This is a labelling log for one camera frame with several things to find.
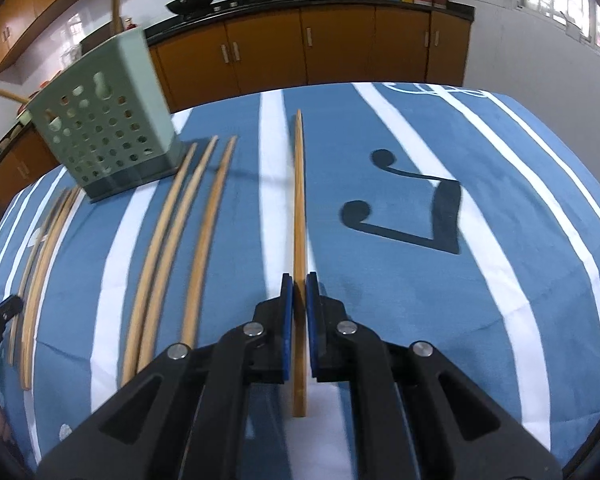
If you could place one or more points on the blue white striped tablecloth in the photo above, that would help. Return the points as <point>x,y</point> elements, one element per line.
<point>405,260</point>

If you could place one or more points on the brown kitchen base cabinets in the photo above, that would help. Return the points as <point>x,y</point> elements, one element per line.
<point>340,45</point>

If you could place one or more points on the green perforated utensil holder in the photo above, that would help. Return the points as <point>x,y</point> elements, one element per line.
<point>125,182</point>

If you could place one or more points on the brown side base cabinets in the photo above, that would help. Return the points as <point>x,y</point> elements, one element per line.
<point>15,170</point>

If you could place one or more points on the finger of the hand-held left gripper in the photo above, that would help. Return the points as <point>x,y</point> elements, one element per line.
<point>0,317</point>

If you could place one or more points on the brown wall cabinets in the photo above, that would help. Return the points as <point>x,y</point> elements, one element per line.
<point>25,15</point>

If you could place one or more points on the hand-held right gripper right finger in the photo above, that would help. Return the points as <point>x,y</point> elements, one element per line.
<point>312,330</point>

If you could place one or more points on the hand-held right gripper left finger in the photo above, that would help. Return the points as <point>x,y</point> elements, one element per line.
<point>286,330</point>

